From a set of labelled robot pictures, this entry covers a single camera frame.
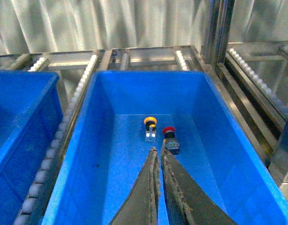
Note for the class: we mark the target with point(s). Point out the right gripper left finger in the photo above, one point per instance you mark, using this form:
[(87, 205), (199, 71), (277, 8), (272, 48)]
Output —
[(141, 207)]

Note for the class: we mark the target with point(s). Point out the red mushroom push button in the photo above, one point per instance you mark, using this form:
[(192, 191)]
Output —
[(170, 142)]

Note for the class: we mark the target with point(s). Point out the blue target bin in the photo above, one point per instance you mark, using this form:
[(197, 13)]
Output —
[(108, 149)]

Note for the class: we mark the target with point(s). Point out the large yellow mushroom button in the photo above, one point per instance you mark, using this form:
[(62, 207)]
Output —
[(150, 129)]

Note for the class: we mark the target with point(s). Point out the white roller track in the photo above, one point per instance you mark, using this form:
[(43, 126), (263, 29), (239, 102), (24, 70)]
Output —
[(41, 188)]

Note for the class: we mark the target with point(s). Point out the blue source bin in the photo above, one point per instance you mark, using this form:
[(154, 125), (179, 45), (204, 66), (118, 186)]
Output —
[(30, 114)]

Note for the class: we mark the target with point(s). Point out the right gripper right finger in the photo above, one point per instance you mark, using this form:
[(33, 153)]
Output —
[(186, 201)]

